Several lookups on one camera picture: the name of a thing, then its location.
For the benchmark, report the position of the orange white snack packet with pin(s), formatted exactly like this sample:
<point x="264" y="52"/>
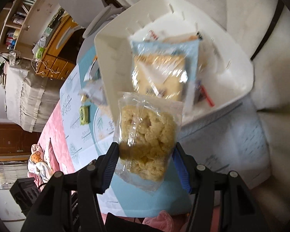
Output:
<point x="90" y="71"/>

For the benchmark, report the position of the black hat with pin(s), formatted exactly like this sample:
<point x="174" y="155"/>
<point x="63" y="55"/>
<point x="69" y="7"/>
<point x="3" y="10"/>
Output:
<point x="0" y="69"/>

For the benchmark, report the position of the wooden desk with drawers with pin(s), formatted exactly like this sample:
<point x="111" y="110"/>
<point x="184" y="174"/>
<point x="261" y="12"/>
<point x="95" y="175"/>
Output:
<point x="60" y="60"/>

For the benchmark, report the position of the clear bread packet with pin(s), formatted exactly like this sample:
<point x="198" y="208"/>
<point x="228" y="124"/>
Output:
<point x="181" y="40"/>

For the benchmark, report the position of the covered upright piano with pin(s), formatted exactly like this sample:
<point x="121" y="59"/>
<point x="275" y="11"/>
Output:
<point x="26" y="96"/>

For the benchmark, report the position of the pink quilt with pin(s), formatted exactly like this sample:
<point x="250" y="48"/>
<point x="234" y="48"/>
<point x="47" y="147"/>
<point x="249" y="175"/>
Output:
<point x="55" y="130"/>

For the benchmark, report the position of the person's dark trousers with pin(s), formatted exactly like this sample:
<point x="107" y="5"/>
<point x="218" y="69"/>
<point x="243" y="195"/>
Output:
<point x="120" y="223"/>

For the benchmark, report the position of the puffed rice cake packet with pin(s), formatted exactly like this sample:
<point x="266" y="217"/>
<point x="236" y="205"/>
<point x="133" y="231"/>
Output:
<point x="83" y="98"/>
<point x="147" y="135"/>

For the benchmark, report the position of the wooden bookshelf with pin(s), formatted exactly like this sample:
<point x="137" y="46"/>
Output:
<point x="36" y="12"/>

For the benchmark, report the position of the small green snack packet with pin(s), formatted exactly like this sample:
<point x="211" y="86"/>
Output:
<point x="84" y="114"/>

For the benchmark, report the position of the pink slipper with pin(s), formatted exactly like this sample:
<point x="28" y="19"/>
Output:
<point x="159" y="218"/>

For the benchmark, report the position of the printed baby blanket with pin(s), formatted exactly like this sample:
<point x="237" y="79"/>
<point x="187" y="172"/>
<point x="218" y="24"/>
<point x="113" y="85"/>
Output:
<point x="38" y="159"/>

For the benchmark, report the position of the floral hanging bag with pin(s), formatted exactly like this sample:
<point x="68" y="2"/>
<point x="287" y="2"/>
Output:
<point x="14" y="57"/>

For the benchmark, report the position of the bookshelf with books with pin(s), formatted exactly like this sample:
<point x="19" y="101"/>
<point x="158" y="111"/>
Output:
<point x="11" y="40"/>

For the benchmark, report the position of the brown wooden door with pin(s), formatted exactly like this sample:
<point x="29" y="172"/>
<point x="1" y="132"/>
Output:
<point x="9" y="137"/>

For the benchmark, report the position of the blue cracker packet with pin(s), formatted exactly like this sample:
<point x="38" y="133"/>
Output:
<point x="157" y="75"/>

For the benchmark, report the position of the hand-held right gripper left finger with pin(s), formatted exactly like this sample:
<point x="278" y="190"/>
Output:
<point x="110" y="160"/>

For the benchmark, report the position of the green tissue pack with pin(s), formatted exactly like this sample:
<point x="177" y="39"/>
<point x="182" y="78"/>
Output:
<point x="40" y="53"/>

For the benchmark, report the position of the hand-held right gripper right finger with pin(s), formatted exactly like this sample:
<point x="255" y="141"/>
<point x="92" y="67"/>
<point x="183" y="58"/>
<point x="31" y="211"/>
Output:
<point x="181" y="171"/>

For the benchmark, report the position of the white plastic bin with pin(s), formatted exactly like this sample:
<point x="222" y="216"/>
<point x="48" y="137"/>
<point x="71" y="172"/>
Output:
<point x="116" y="60"/>

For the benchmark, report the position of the clear snack packet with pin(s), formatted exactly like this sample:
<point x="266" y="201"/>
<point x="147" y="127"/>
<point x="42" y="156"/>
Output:
<point x="94" y="90"/>

